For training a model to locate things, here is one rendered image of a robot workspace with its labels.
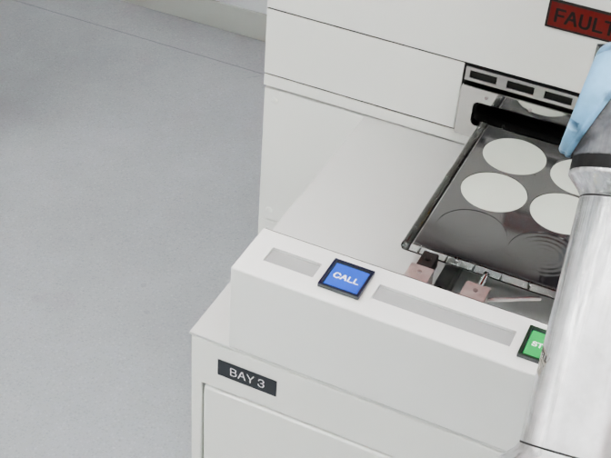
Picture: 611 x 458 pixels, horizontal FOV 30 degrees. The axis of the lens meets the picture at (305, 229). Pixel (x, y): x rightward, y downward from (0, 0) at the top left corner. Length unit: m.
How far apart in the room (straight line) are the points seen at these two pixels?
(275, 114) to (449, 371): 0.84
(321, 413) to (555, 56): 0.69
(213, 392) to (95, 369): 1.08
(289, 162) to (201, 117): 1.37
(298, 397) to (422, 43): 0.67
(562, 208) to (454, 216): 0.17
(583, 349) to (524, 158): 0.81
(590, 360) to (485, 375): 0.36
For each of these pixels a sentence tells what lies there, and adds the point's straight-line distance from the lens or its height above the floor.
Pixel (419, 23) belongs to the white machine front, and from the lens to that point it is 1.90.
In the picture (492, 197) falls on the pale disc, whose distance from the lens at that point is 1.72.
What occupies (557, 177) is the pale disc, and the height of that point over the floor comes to 0.90.
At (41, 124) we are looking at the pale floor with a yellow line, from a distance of 3.48.
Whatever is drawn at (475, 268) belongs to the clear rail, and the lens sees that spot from 1.59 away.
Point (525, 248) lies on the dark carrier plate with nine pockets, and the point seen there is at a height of 0.90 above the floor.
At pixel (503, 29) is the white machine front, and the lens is 1.85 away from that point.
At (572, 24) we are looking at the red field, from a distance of 1.82.
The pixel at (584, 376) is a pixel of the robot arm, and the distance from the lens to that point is 1.05.
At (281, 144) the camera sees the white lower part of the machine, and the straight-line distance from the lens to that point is 2.13.
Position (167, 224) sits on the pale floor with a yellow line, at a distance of 3.07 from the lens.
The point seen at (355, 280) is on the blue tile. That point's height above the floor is 0.96.
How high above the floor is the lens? 1.90
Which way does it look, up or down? 38 degrees down
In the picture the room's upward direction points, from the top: 5 degrees clockwise
